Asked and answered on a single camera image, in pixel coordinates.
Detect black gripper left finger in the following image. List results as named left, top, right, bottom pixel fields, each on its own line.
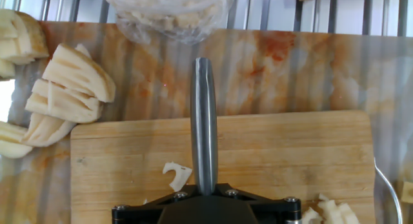
left=111, top=183, right=207, bottom=224

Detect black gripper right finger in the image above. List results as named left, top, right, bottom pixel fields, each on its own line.
left=206, top=183, right=303, bottom=224

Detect steel cleaver knife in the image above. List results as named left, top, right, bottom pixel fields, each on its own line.
left=189, top=57, right=219, bottom=197

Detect plastic bag of lotus pieces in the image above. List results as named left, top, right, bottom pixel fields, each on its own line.
left=99, top=0, right=239, bottom=46

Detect thin cut lotus slices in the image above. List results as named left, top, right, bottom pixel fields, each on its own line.
left=301, top=193, right=361, bottom=224

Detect thin lotus slice with holes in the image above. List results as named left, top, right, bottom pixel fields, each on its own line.
left=161, top=161, right=194, bottom=193

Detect cut lotus root piece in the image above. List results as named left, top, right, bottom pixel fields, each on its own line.
left=0, top=58, right=16, bottom=80
left=25, top=78, right=104, bottom=125
left=0, top=9, right=50, bottom=65
left=21, top=112, right=77, bottom=148
left=41, top=43, right=117, bottom=103

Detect flat lotus root slice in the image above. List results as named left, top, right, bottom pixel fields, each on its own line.
left=0, top=121, right=34, bottom=159

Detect bamboo cutting board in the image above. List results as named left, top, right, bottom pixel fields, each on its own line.
left=70, top=110, right=377, bottom=224

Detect metal bowl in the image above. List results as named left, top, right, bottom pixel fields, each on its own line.
left=373, top=158, right=404, bottom=224

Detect wooden peg rack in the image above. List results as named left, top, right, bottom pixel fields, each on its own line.
left=401, top=181, right=413, bottom=205

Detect marble pattern plastic sheet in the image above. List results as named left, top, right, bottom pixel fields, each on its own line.
left=0, top=21, right=413, bottom=224

